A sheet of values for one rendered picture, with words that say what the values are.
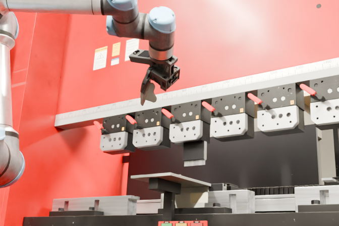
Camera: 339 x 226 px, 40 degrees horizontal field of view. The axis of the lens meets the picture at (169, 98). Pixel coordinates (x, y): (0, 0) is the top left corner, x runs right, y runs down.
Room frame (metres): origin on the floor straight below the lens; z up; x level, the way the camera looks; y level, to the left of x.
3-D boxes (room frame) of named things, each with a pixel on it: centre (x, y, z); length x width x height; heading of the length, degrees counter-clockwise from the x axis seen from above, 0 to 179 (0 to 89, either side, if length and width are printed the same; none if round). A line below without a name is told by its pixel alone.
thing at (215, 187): (1.83, -0.14, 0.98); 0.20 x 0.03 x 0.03; 53
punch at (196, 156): (1.86, -0.11, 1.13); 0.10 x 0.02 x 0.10; 53
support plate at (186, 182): (1.74, -0.02, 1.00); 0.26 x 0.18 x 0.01; 143
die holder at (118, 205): (2.19, 0.33, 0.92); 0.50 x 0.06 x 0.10; 53
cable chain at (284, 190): (2.05, -0.52, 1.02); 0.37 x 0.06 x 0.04; 53
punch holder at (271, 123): (1.63, -0.41, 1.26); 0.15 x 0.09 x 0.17; 53
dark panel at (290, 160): (2.41, -0.23, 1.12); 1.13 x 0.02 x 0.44; 53
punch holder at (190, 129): (1.87, -0.09, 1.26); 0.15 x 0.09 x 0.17; 53
